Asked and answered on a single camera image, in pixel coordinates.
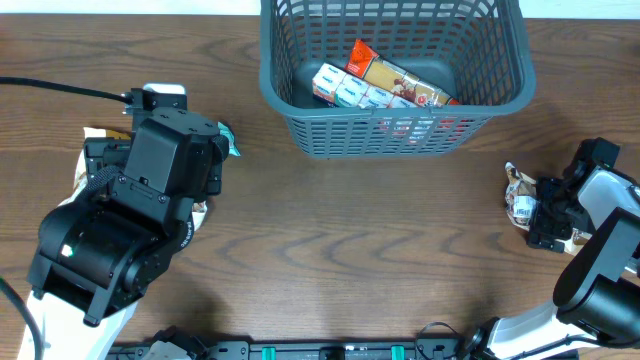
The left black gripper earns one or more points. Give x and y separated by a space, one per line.
107 153

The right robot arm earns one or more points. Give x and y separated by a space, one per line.
592 211

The grey plastic basket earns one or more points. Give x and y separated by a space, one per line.
476 50

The teal snack packet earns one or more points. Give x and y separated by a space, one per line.
226 131

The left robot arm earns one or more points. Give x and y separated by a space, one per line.
98 253

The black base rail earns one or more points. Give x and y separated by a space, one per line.
173 343

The orange pasta packet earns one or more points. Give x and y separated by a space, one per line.
407 90

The beige snack bag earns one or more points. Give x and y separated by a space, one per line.
81 178
521 202

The crumpled beige bag under arm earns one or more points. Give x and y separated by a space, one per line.
198 214

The tissue multipack box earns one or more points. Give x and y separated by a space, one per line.
338 88

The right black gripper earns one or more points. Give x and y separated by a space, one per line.
550 215

